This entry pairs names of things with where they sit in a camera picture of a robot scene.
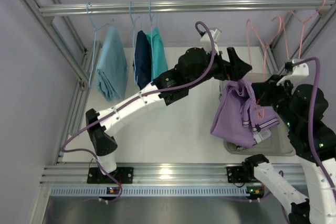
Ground pink hanger with purple trousers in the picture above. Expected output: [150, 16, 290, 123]
[245, 15, 290, 119]

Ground purple trousers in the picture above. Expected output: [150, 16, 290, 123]
[210, 79, 280, 148]

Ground pink wire hanger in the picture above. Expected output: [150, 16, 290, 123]
[289, 0, 326, 59]

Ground newspaper print trousers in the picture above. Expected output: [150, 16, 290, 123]
[235, 145, 248, 151]

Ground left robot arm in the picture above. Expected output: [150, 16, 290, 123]
[85, 47, 252, 175]

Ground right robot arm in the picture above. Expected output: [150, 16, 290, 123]
[242, 75, 335, 223]

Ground teal trousers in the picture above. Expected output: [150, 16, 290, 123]
[146, 27, 168, 80]

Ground navy trousers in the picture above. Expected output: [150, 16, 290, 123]
[133, 30, 152, 90]

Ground blue hanger with teal trousers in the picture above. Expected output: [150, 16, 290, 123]
[149, 0, 154, 62]

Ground light blue trousers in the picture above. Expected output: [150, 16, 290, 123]
[95, 27, 128, 102]

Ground blue hanger leftmost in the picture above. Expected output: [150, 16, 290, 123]
[86, 2, 114, 89]

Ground clear plastic bin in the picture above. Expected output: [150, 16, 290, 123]
[220, 81, 295, 156]

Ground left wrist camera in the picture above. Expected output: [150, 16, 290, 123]
[200, 28, 222, 55]

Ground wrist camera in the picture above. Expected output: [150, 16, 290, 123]
[276, 59, 309, 86]
[200, 28, 222, 55]

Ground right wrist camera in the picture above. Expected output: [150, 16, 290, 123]
[276, 59, 309, 86]

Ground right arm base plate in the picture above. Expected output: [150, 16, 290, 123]
[226, 166, 256, 184]

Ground aluminium hanging rail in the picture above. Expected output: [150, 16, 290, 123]
[38, 0, 335, 17]

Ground grey slotted cable duct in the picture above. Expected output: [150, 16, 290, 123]
[50, 185, 261, 197]

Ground right aluminium frame post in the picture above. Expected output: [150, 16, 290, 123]
[266, 4, 335, 73]

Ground aluminium frame post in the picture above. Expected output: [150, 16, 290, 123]
[266, 4, 335, 73]
[0, 0, 101, 167]

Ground left aluminium frame post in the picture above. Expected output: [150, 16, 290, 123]
[0, 0, 101, 167]

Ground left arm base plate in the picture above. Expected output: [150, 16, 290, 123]
[87, 167, 133, 184]

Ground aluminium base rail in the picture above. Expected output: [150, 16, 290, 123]
[39, 162, 324, 187]

